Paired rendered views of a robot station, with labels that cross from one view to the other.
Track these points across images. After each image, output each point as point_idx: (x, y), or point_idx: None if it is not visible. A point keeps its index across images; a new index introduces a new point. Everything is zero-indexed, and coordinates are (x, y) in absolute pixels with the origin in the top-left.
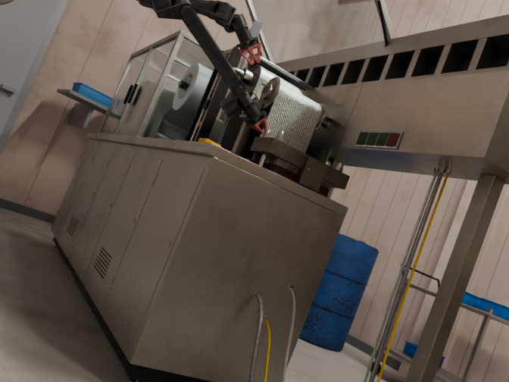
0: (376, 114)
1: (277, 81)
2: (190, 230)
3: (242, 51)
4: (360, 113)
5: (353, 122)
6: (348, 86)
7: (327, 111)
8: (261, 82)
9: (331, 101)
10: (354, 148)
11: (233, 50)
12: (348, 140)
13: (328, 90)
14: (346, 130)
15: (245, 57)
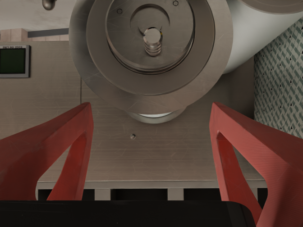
0: (3, 112)
1: (111, 86)
2: None
3: (282, 212)
4: (50, 115)
5: (64, 95)
6: (127, 179)
7: (170, 120)
8: (157, 35)
9: (171, 144)
10: (29, 42)
11: None
12: (56, 56)
13: (202, 174)
14: (75, 77)
15: (242, 139)
